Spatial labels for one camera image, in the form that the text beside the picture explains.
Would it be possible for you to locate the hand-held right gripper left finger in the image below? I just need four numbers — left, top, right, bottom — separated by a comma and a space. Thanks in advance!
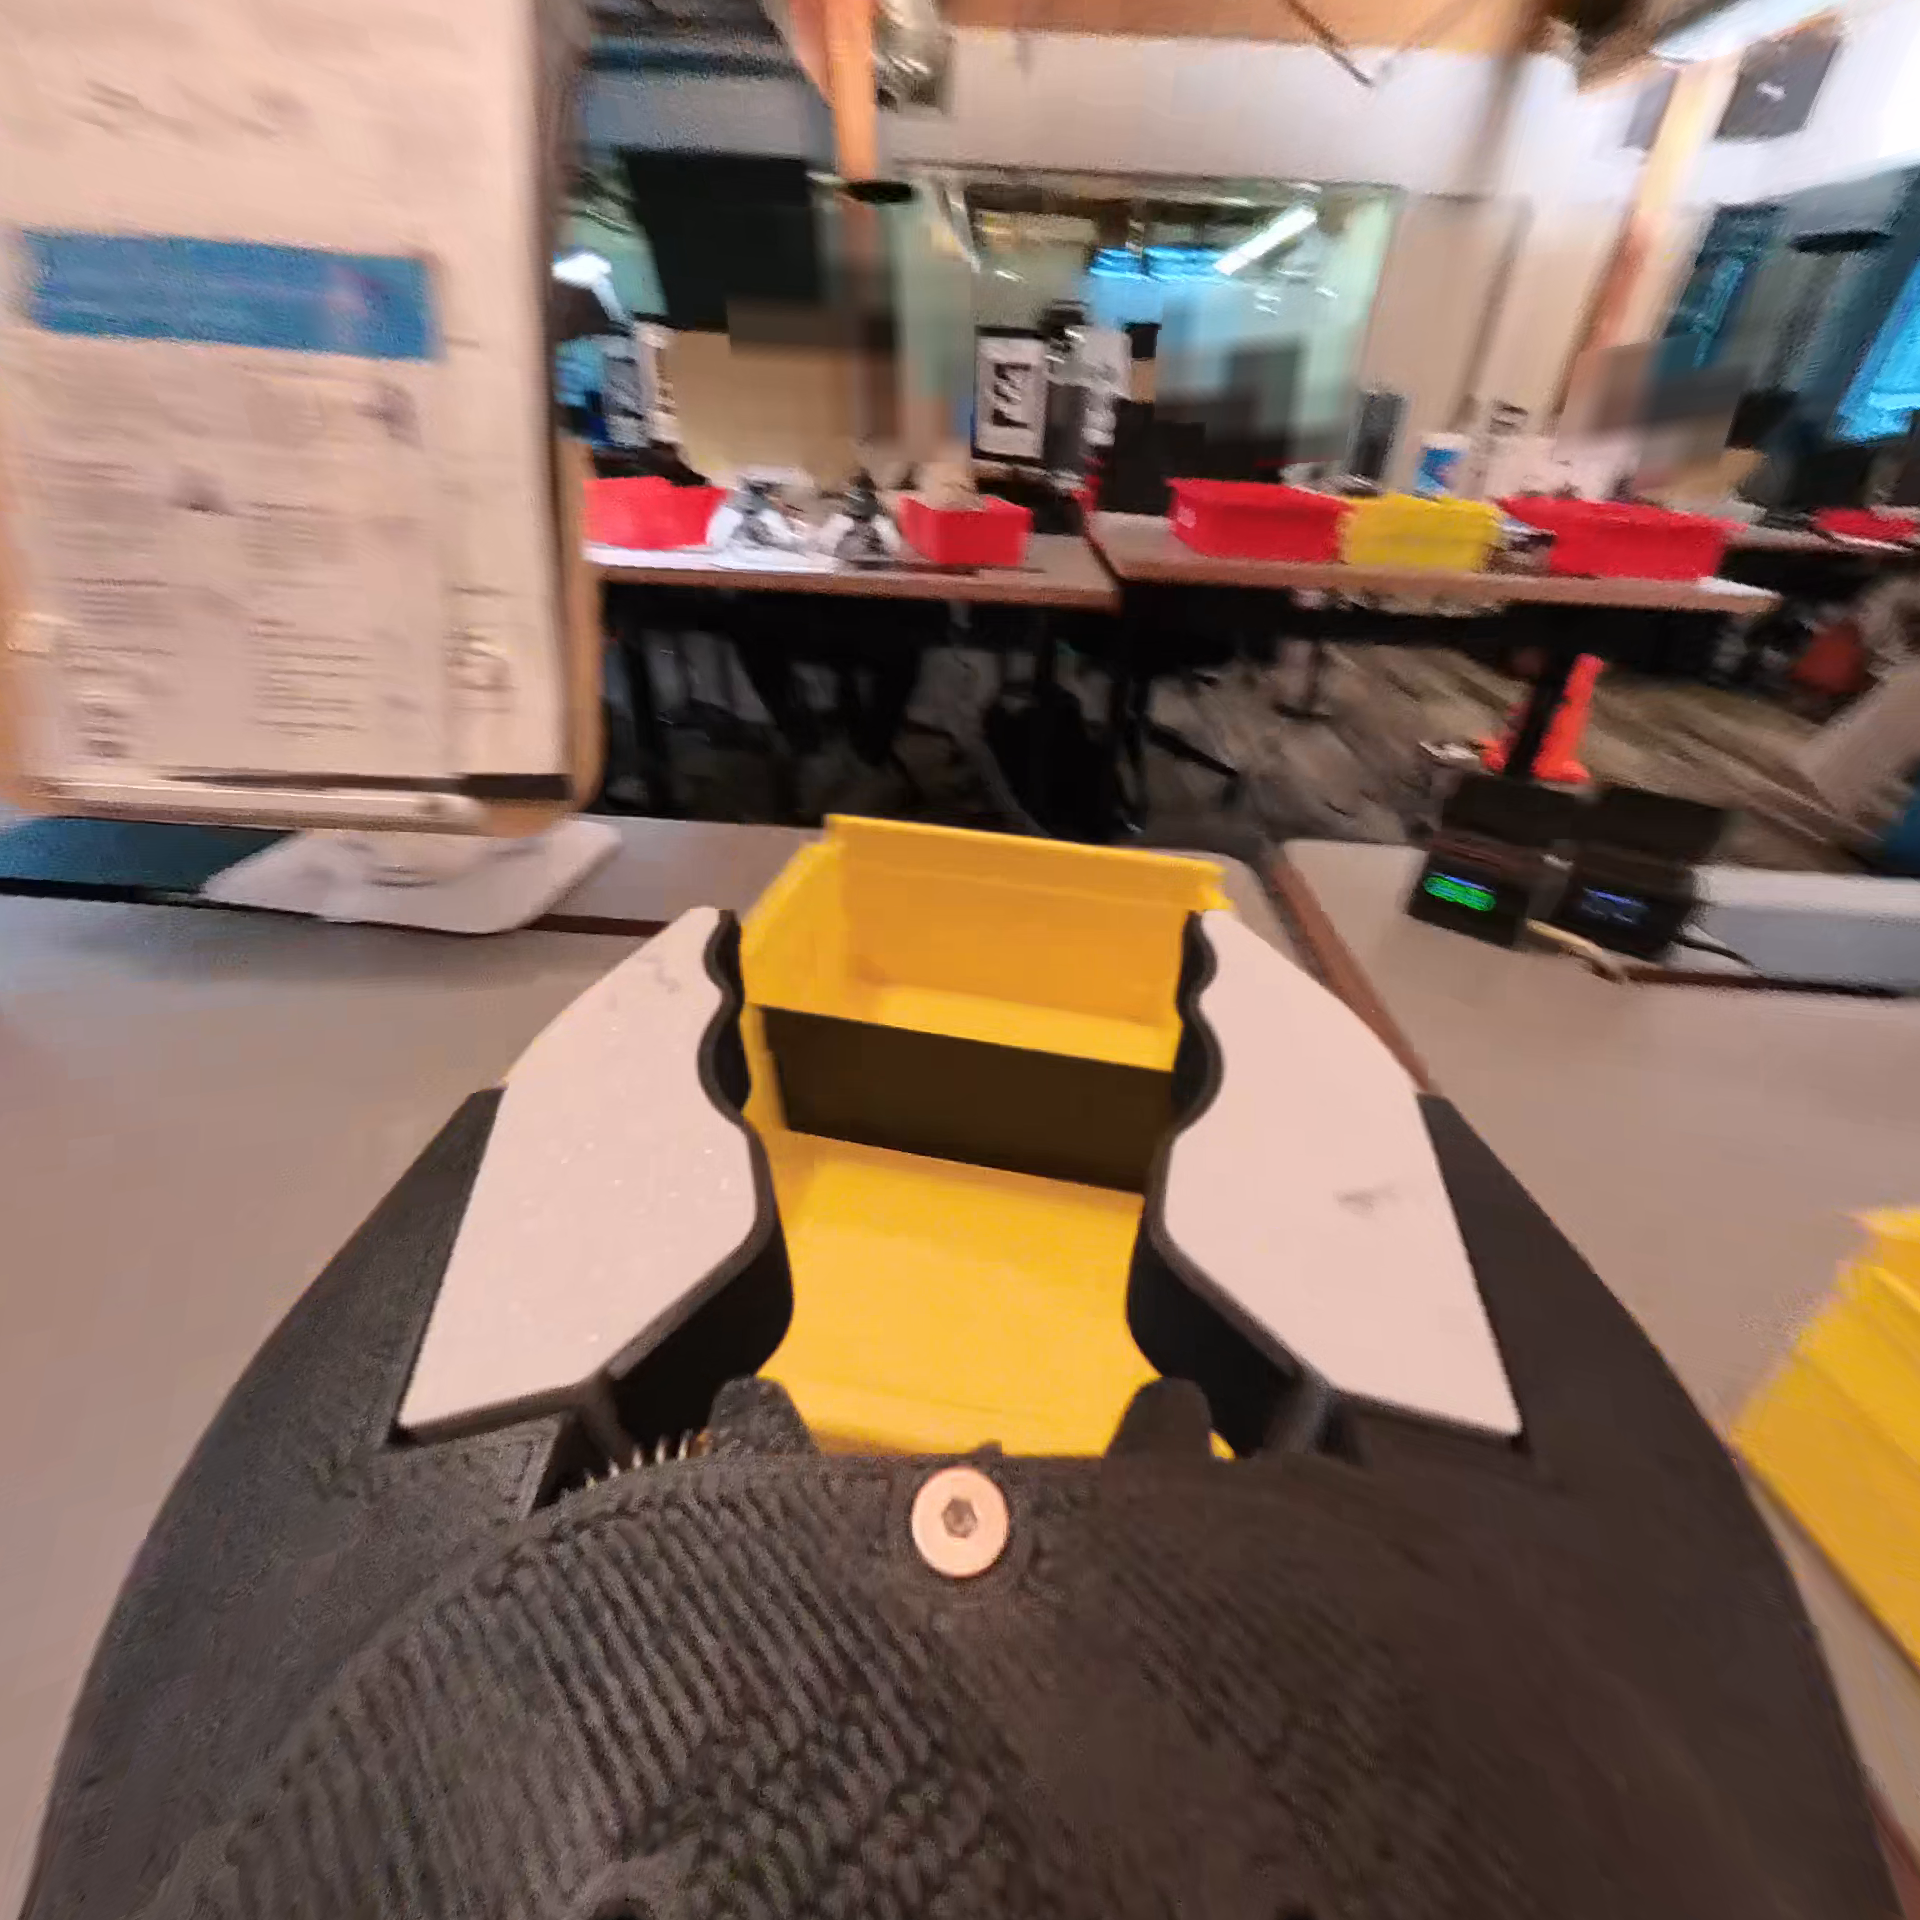
393, 903, 794, 1439

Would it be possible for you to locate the orange plastic object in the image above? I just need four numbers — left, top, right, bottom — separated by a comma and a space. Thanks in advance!
1481, 656, 1608, 783

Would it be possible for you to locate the white board stand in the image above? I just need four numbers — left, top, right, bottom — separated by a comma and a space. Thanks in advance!
201, 816, 625, 934

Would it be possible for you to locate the grey desk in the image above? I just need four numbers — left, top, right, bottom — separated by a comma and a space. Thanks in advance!
1275, 837, 1920, 1728
0, 813, 1434, 1847

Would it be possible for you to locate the long brown table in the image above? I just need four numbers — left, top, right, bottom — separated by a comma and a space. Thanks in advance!
586, 532, 1124, 614
1088, 512, 1778, 620

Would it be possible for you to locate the small yellow plastic bin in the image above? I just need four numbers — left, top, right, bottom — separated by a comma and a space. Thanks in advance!
1342, 496, 1501, 572

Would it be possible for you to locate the black device green display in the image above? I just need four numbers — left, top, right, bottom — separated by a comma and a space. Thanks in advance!
1409, 824, 1561, 951

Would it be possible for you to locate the wooden instruction board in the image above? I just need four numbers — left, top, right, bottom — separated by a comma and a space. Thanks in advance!
0, 0, 606, 833

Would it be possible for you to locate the black device blue display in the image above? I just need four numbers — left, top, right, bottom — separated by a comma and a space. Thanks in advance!
1552, 848, 1706, 962

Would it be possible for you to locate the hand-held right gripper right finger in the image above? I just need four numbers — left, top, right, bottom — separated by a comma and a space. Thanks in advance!
1128, 910, 1525, 1449

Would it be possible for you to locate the red plastic bin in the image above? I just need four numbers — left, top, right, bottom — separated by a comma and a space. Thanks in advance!
1505, 497, 1741, 580
582, 478, 730, 552
897, 496, 1034, 568
1170, 480, 1349, 564

